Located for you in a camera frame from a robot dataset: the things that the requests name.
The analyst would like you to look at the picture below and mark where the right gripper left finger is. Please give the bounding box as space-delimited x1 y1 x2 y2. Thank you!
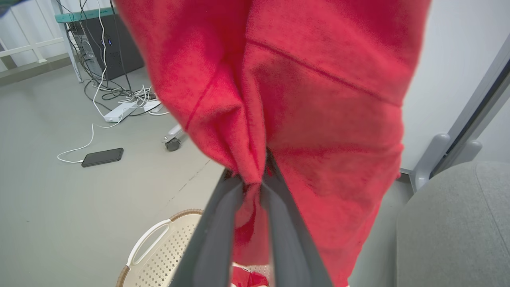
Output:
169 168 244 287

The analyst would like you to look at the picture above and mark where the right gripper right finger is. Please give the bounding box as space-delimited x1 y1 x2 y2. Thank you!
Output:
260 147 333 287

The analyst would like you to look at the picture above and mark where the red garment with white stripes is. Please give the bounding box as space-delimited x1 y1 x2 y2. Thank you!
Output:
114 0 432 287

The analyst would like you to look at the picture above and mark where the cream perforated laundry basket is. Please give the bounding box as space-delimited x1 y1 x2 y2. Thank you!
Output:
116 208 273 287

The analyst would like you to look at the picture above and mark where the black smartphone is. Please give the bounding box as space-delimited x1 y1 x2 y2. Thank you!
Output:
81 147 124 168

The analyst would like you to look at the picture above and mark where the white power strip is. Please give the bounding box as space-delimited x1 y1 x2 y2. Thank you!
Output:
104 102 138 122

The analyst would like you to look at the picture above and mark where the grey fabric sofa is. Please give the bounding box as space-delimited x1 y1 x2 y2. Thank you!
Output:
396 161 510 287

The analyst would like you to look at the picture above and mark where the black computer tower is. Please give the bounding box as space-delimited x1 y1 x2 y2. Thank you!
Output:
80 15 145 80

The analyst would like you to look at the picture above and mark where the narrow white partition board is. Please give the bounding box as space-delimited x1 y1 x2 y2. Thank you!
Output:
432 60 510 176

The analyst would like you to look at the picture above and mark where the teal-topped metal table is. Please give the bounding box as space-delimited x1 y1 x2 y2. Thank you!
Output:
55 7 118 84

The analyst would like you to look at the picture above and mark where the white railing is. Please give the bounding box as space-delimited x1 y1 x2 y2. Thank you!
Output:
0 0 70 72

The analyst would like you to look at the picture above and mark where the white phone charging cable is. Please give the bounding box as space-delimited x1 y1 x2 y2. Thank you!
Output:
57 92 132 164

